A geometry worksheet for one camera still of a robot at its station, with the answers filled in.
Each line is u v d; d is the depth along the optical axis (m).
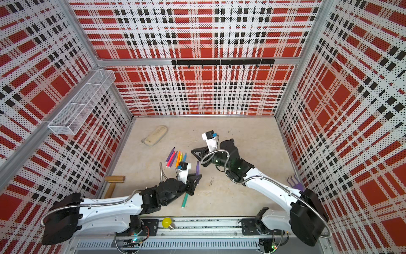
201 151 0.66
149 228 0.73
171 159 0.98
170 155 0.99
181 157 0.98
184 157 0.99
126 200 0.52
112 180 0.90
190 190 0.66
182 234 0.73
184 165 0.64
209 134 0.64
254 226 0.66
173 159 0.98
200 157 0.70
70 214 0.47
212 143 0.64
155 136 1.07
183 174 0.65
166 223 0.73
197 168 0.73
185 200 0.82
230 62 0.88
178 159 0.98
